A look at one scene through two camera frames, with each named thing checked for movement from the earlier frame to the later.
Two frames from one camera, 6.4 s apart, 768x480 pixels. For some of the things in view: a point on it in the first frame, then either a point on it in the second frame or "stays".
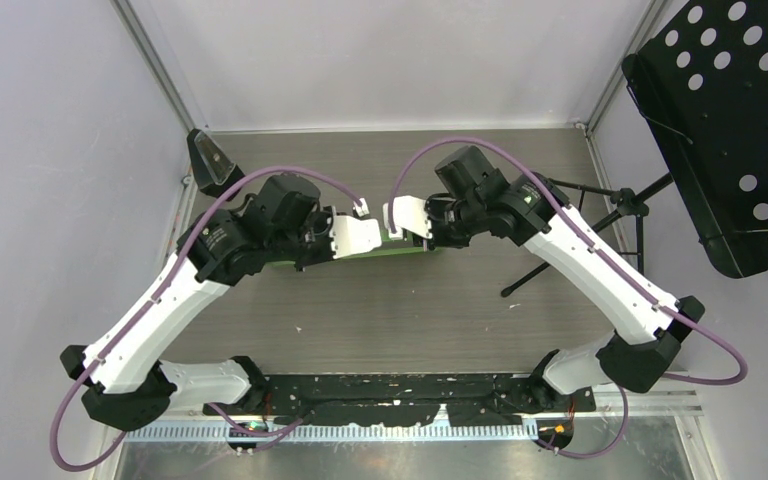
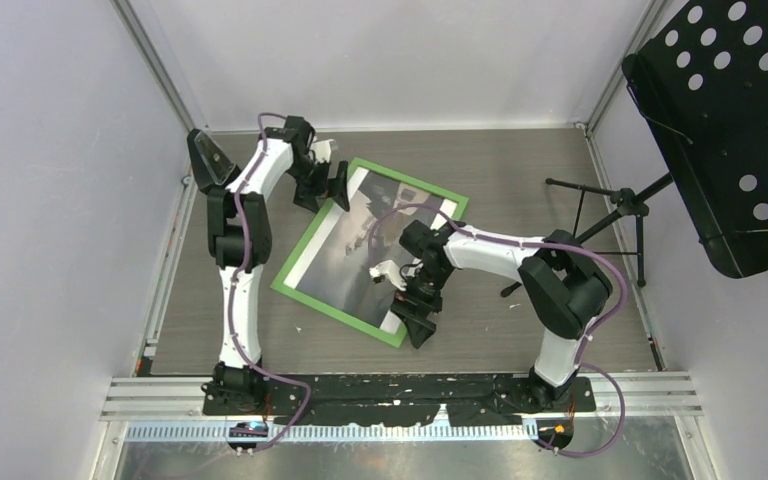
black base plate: (401, 399) stays
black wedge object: (213, 169) stays
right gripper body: (453, 222) to (425, 288)
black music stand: (724, 88) stays
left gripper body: (312, 243) to (316, 174)
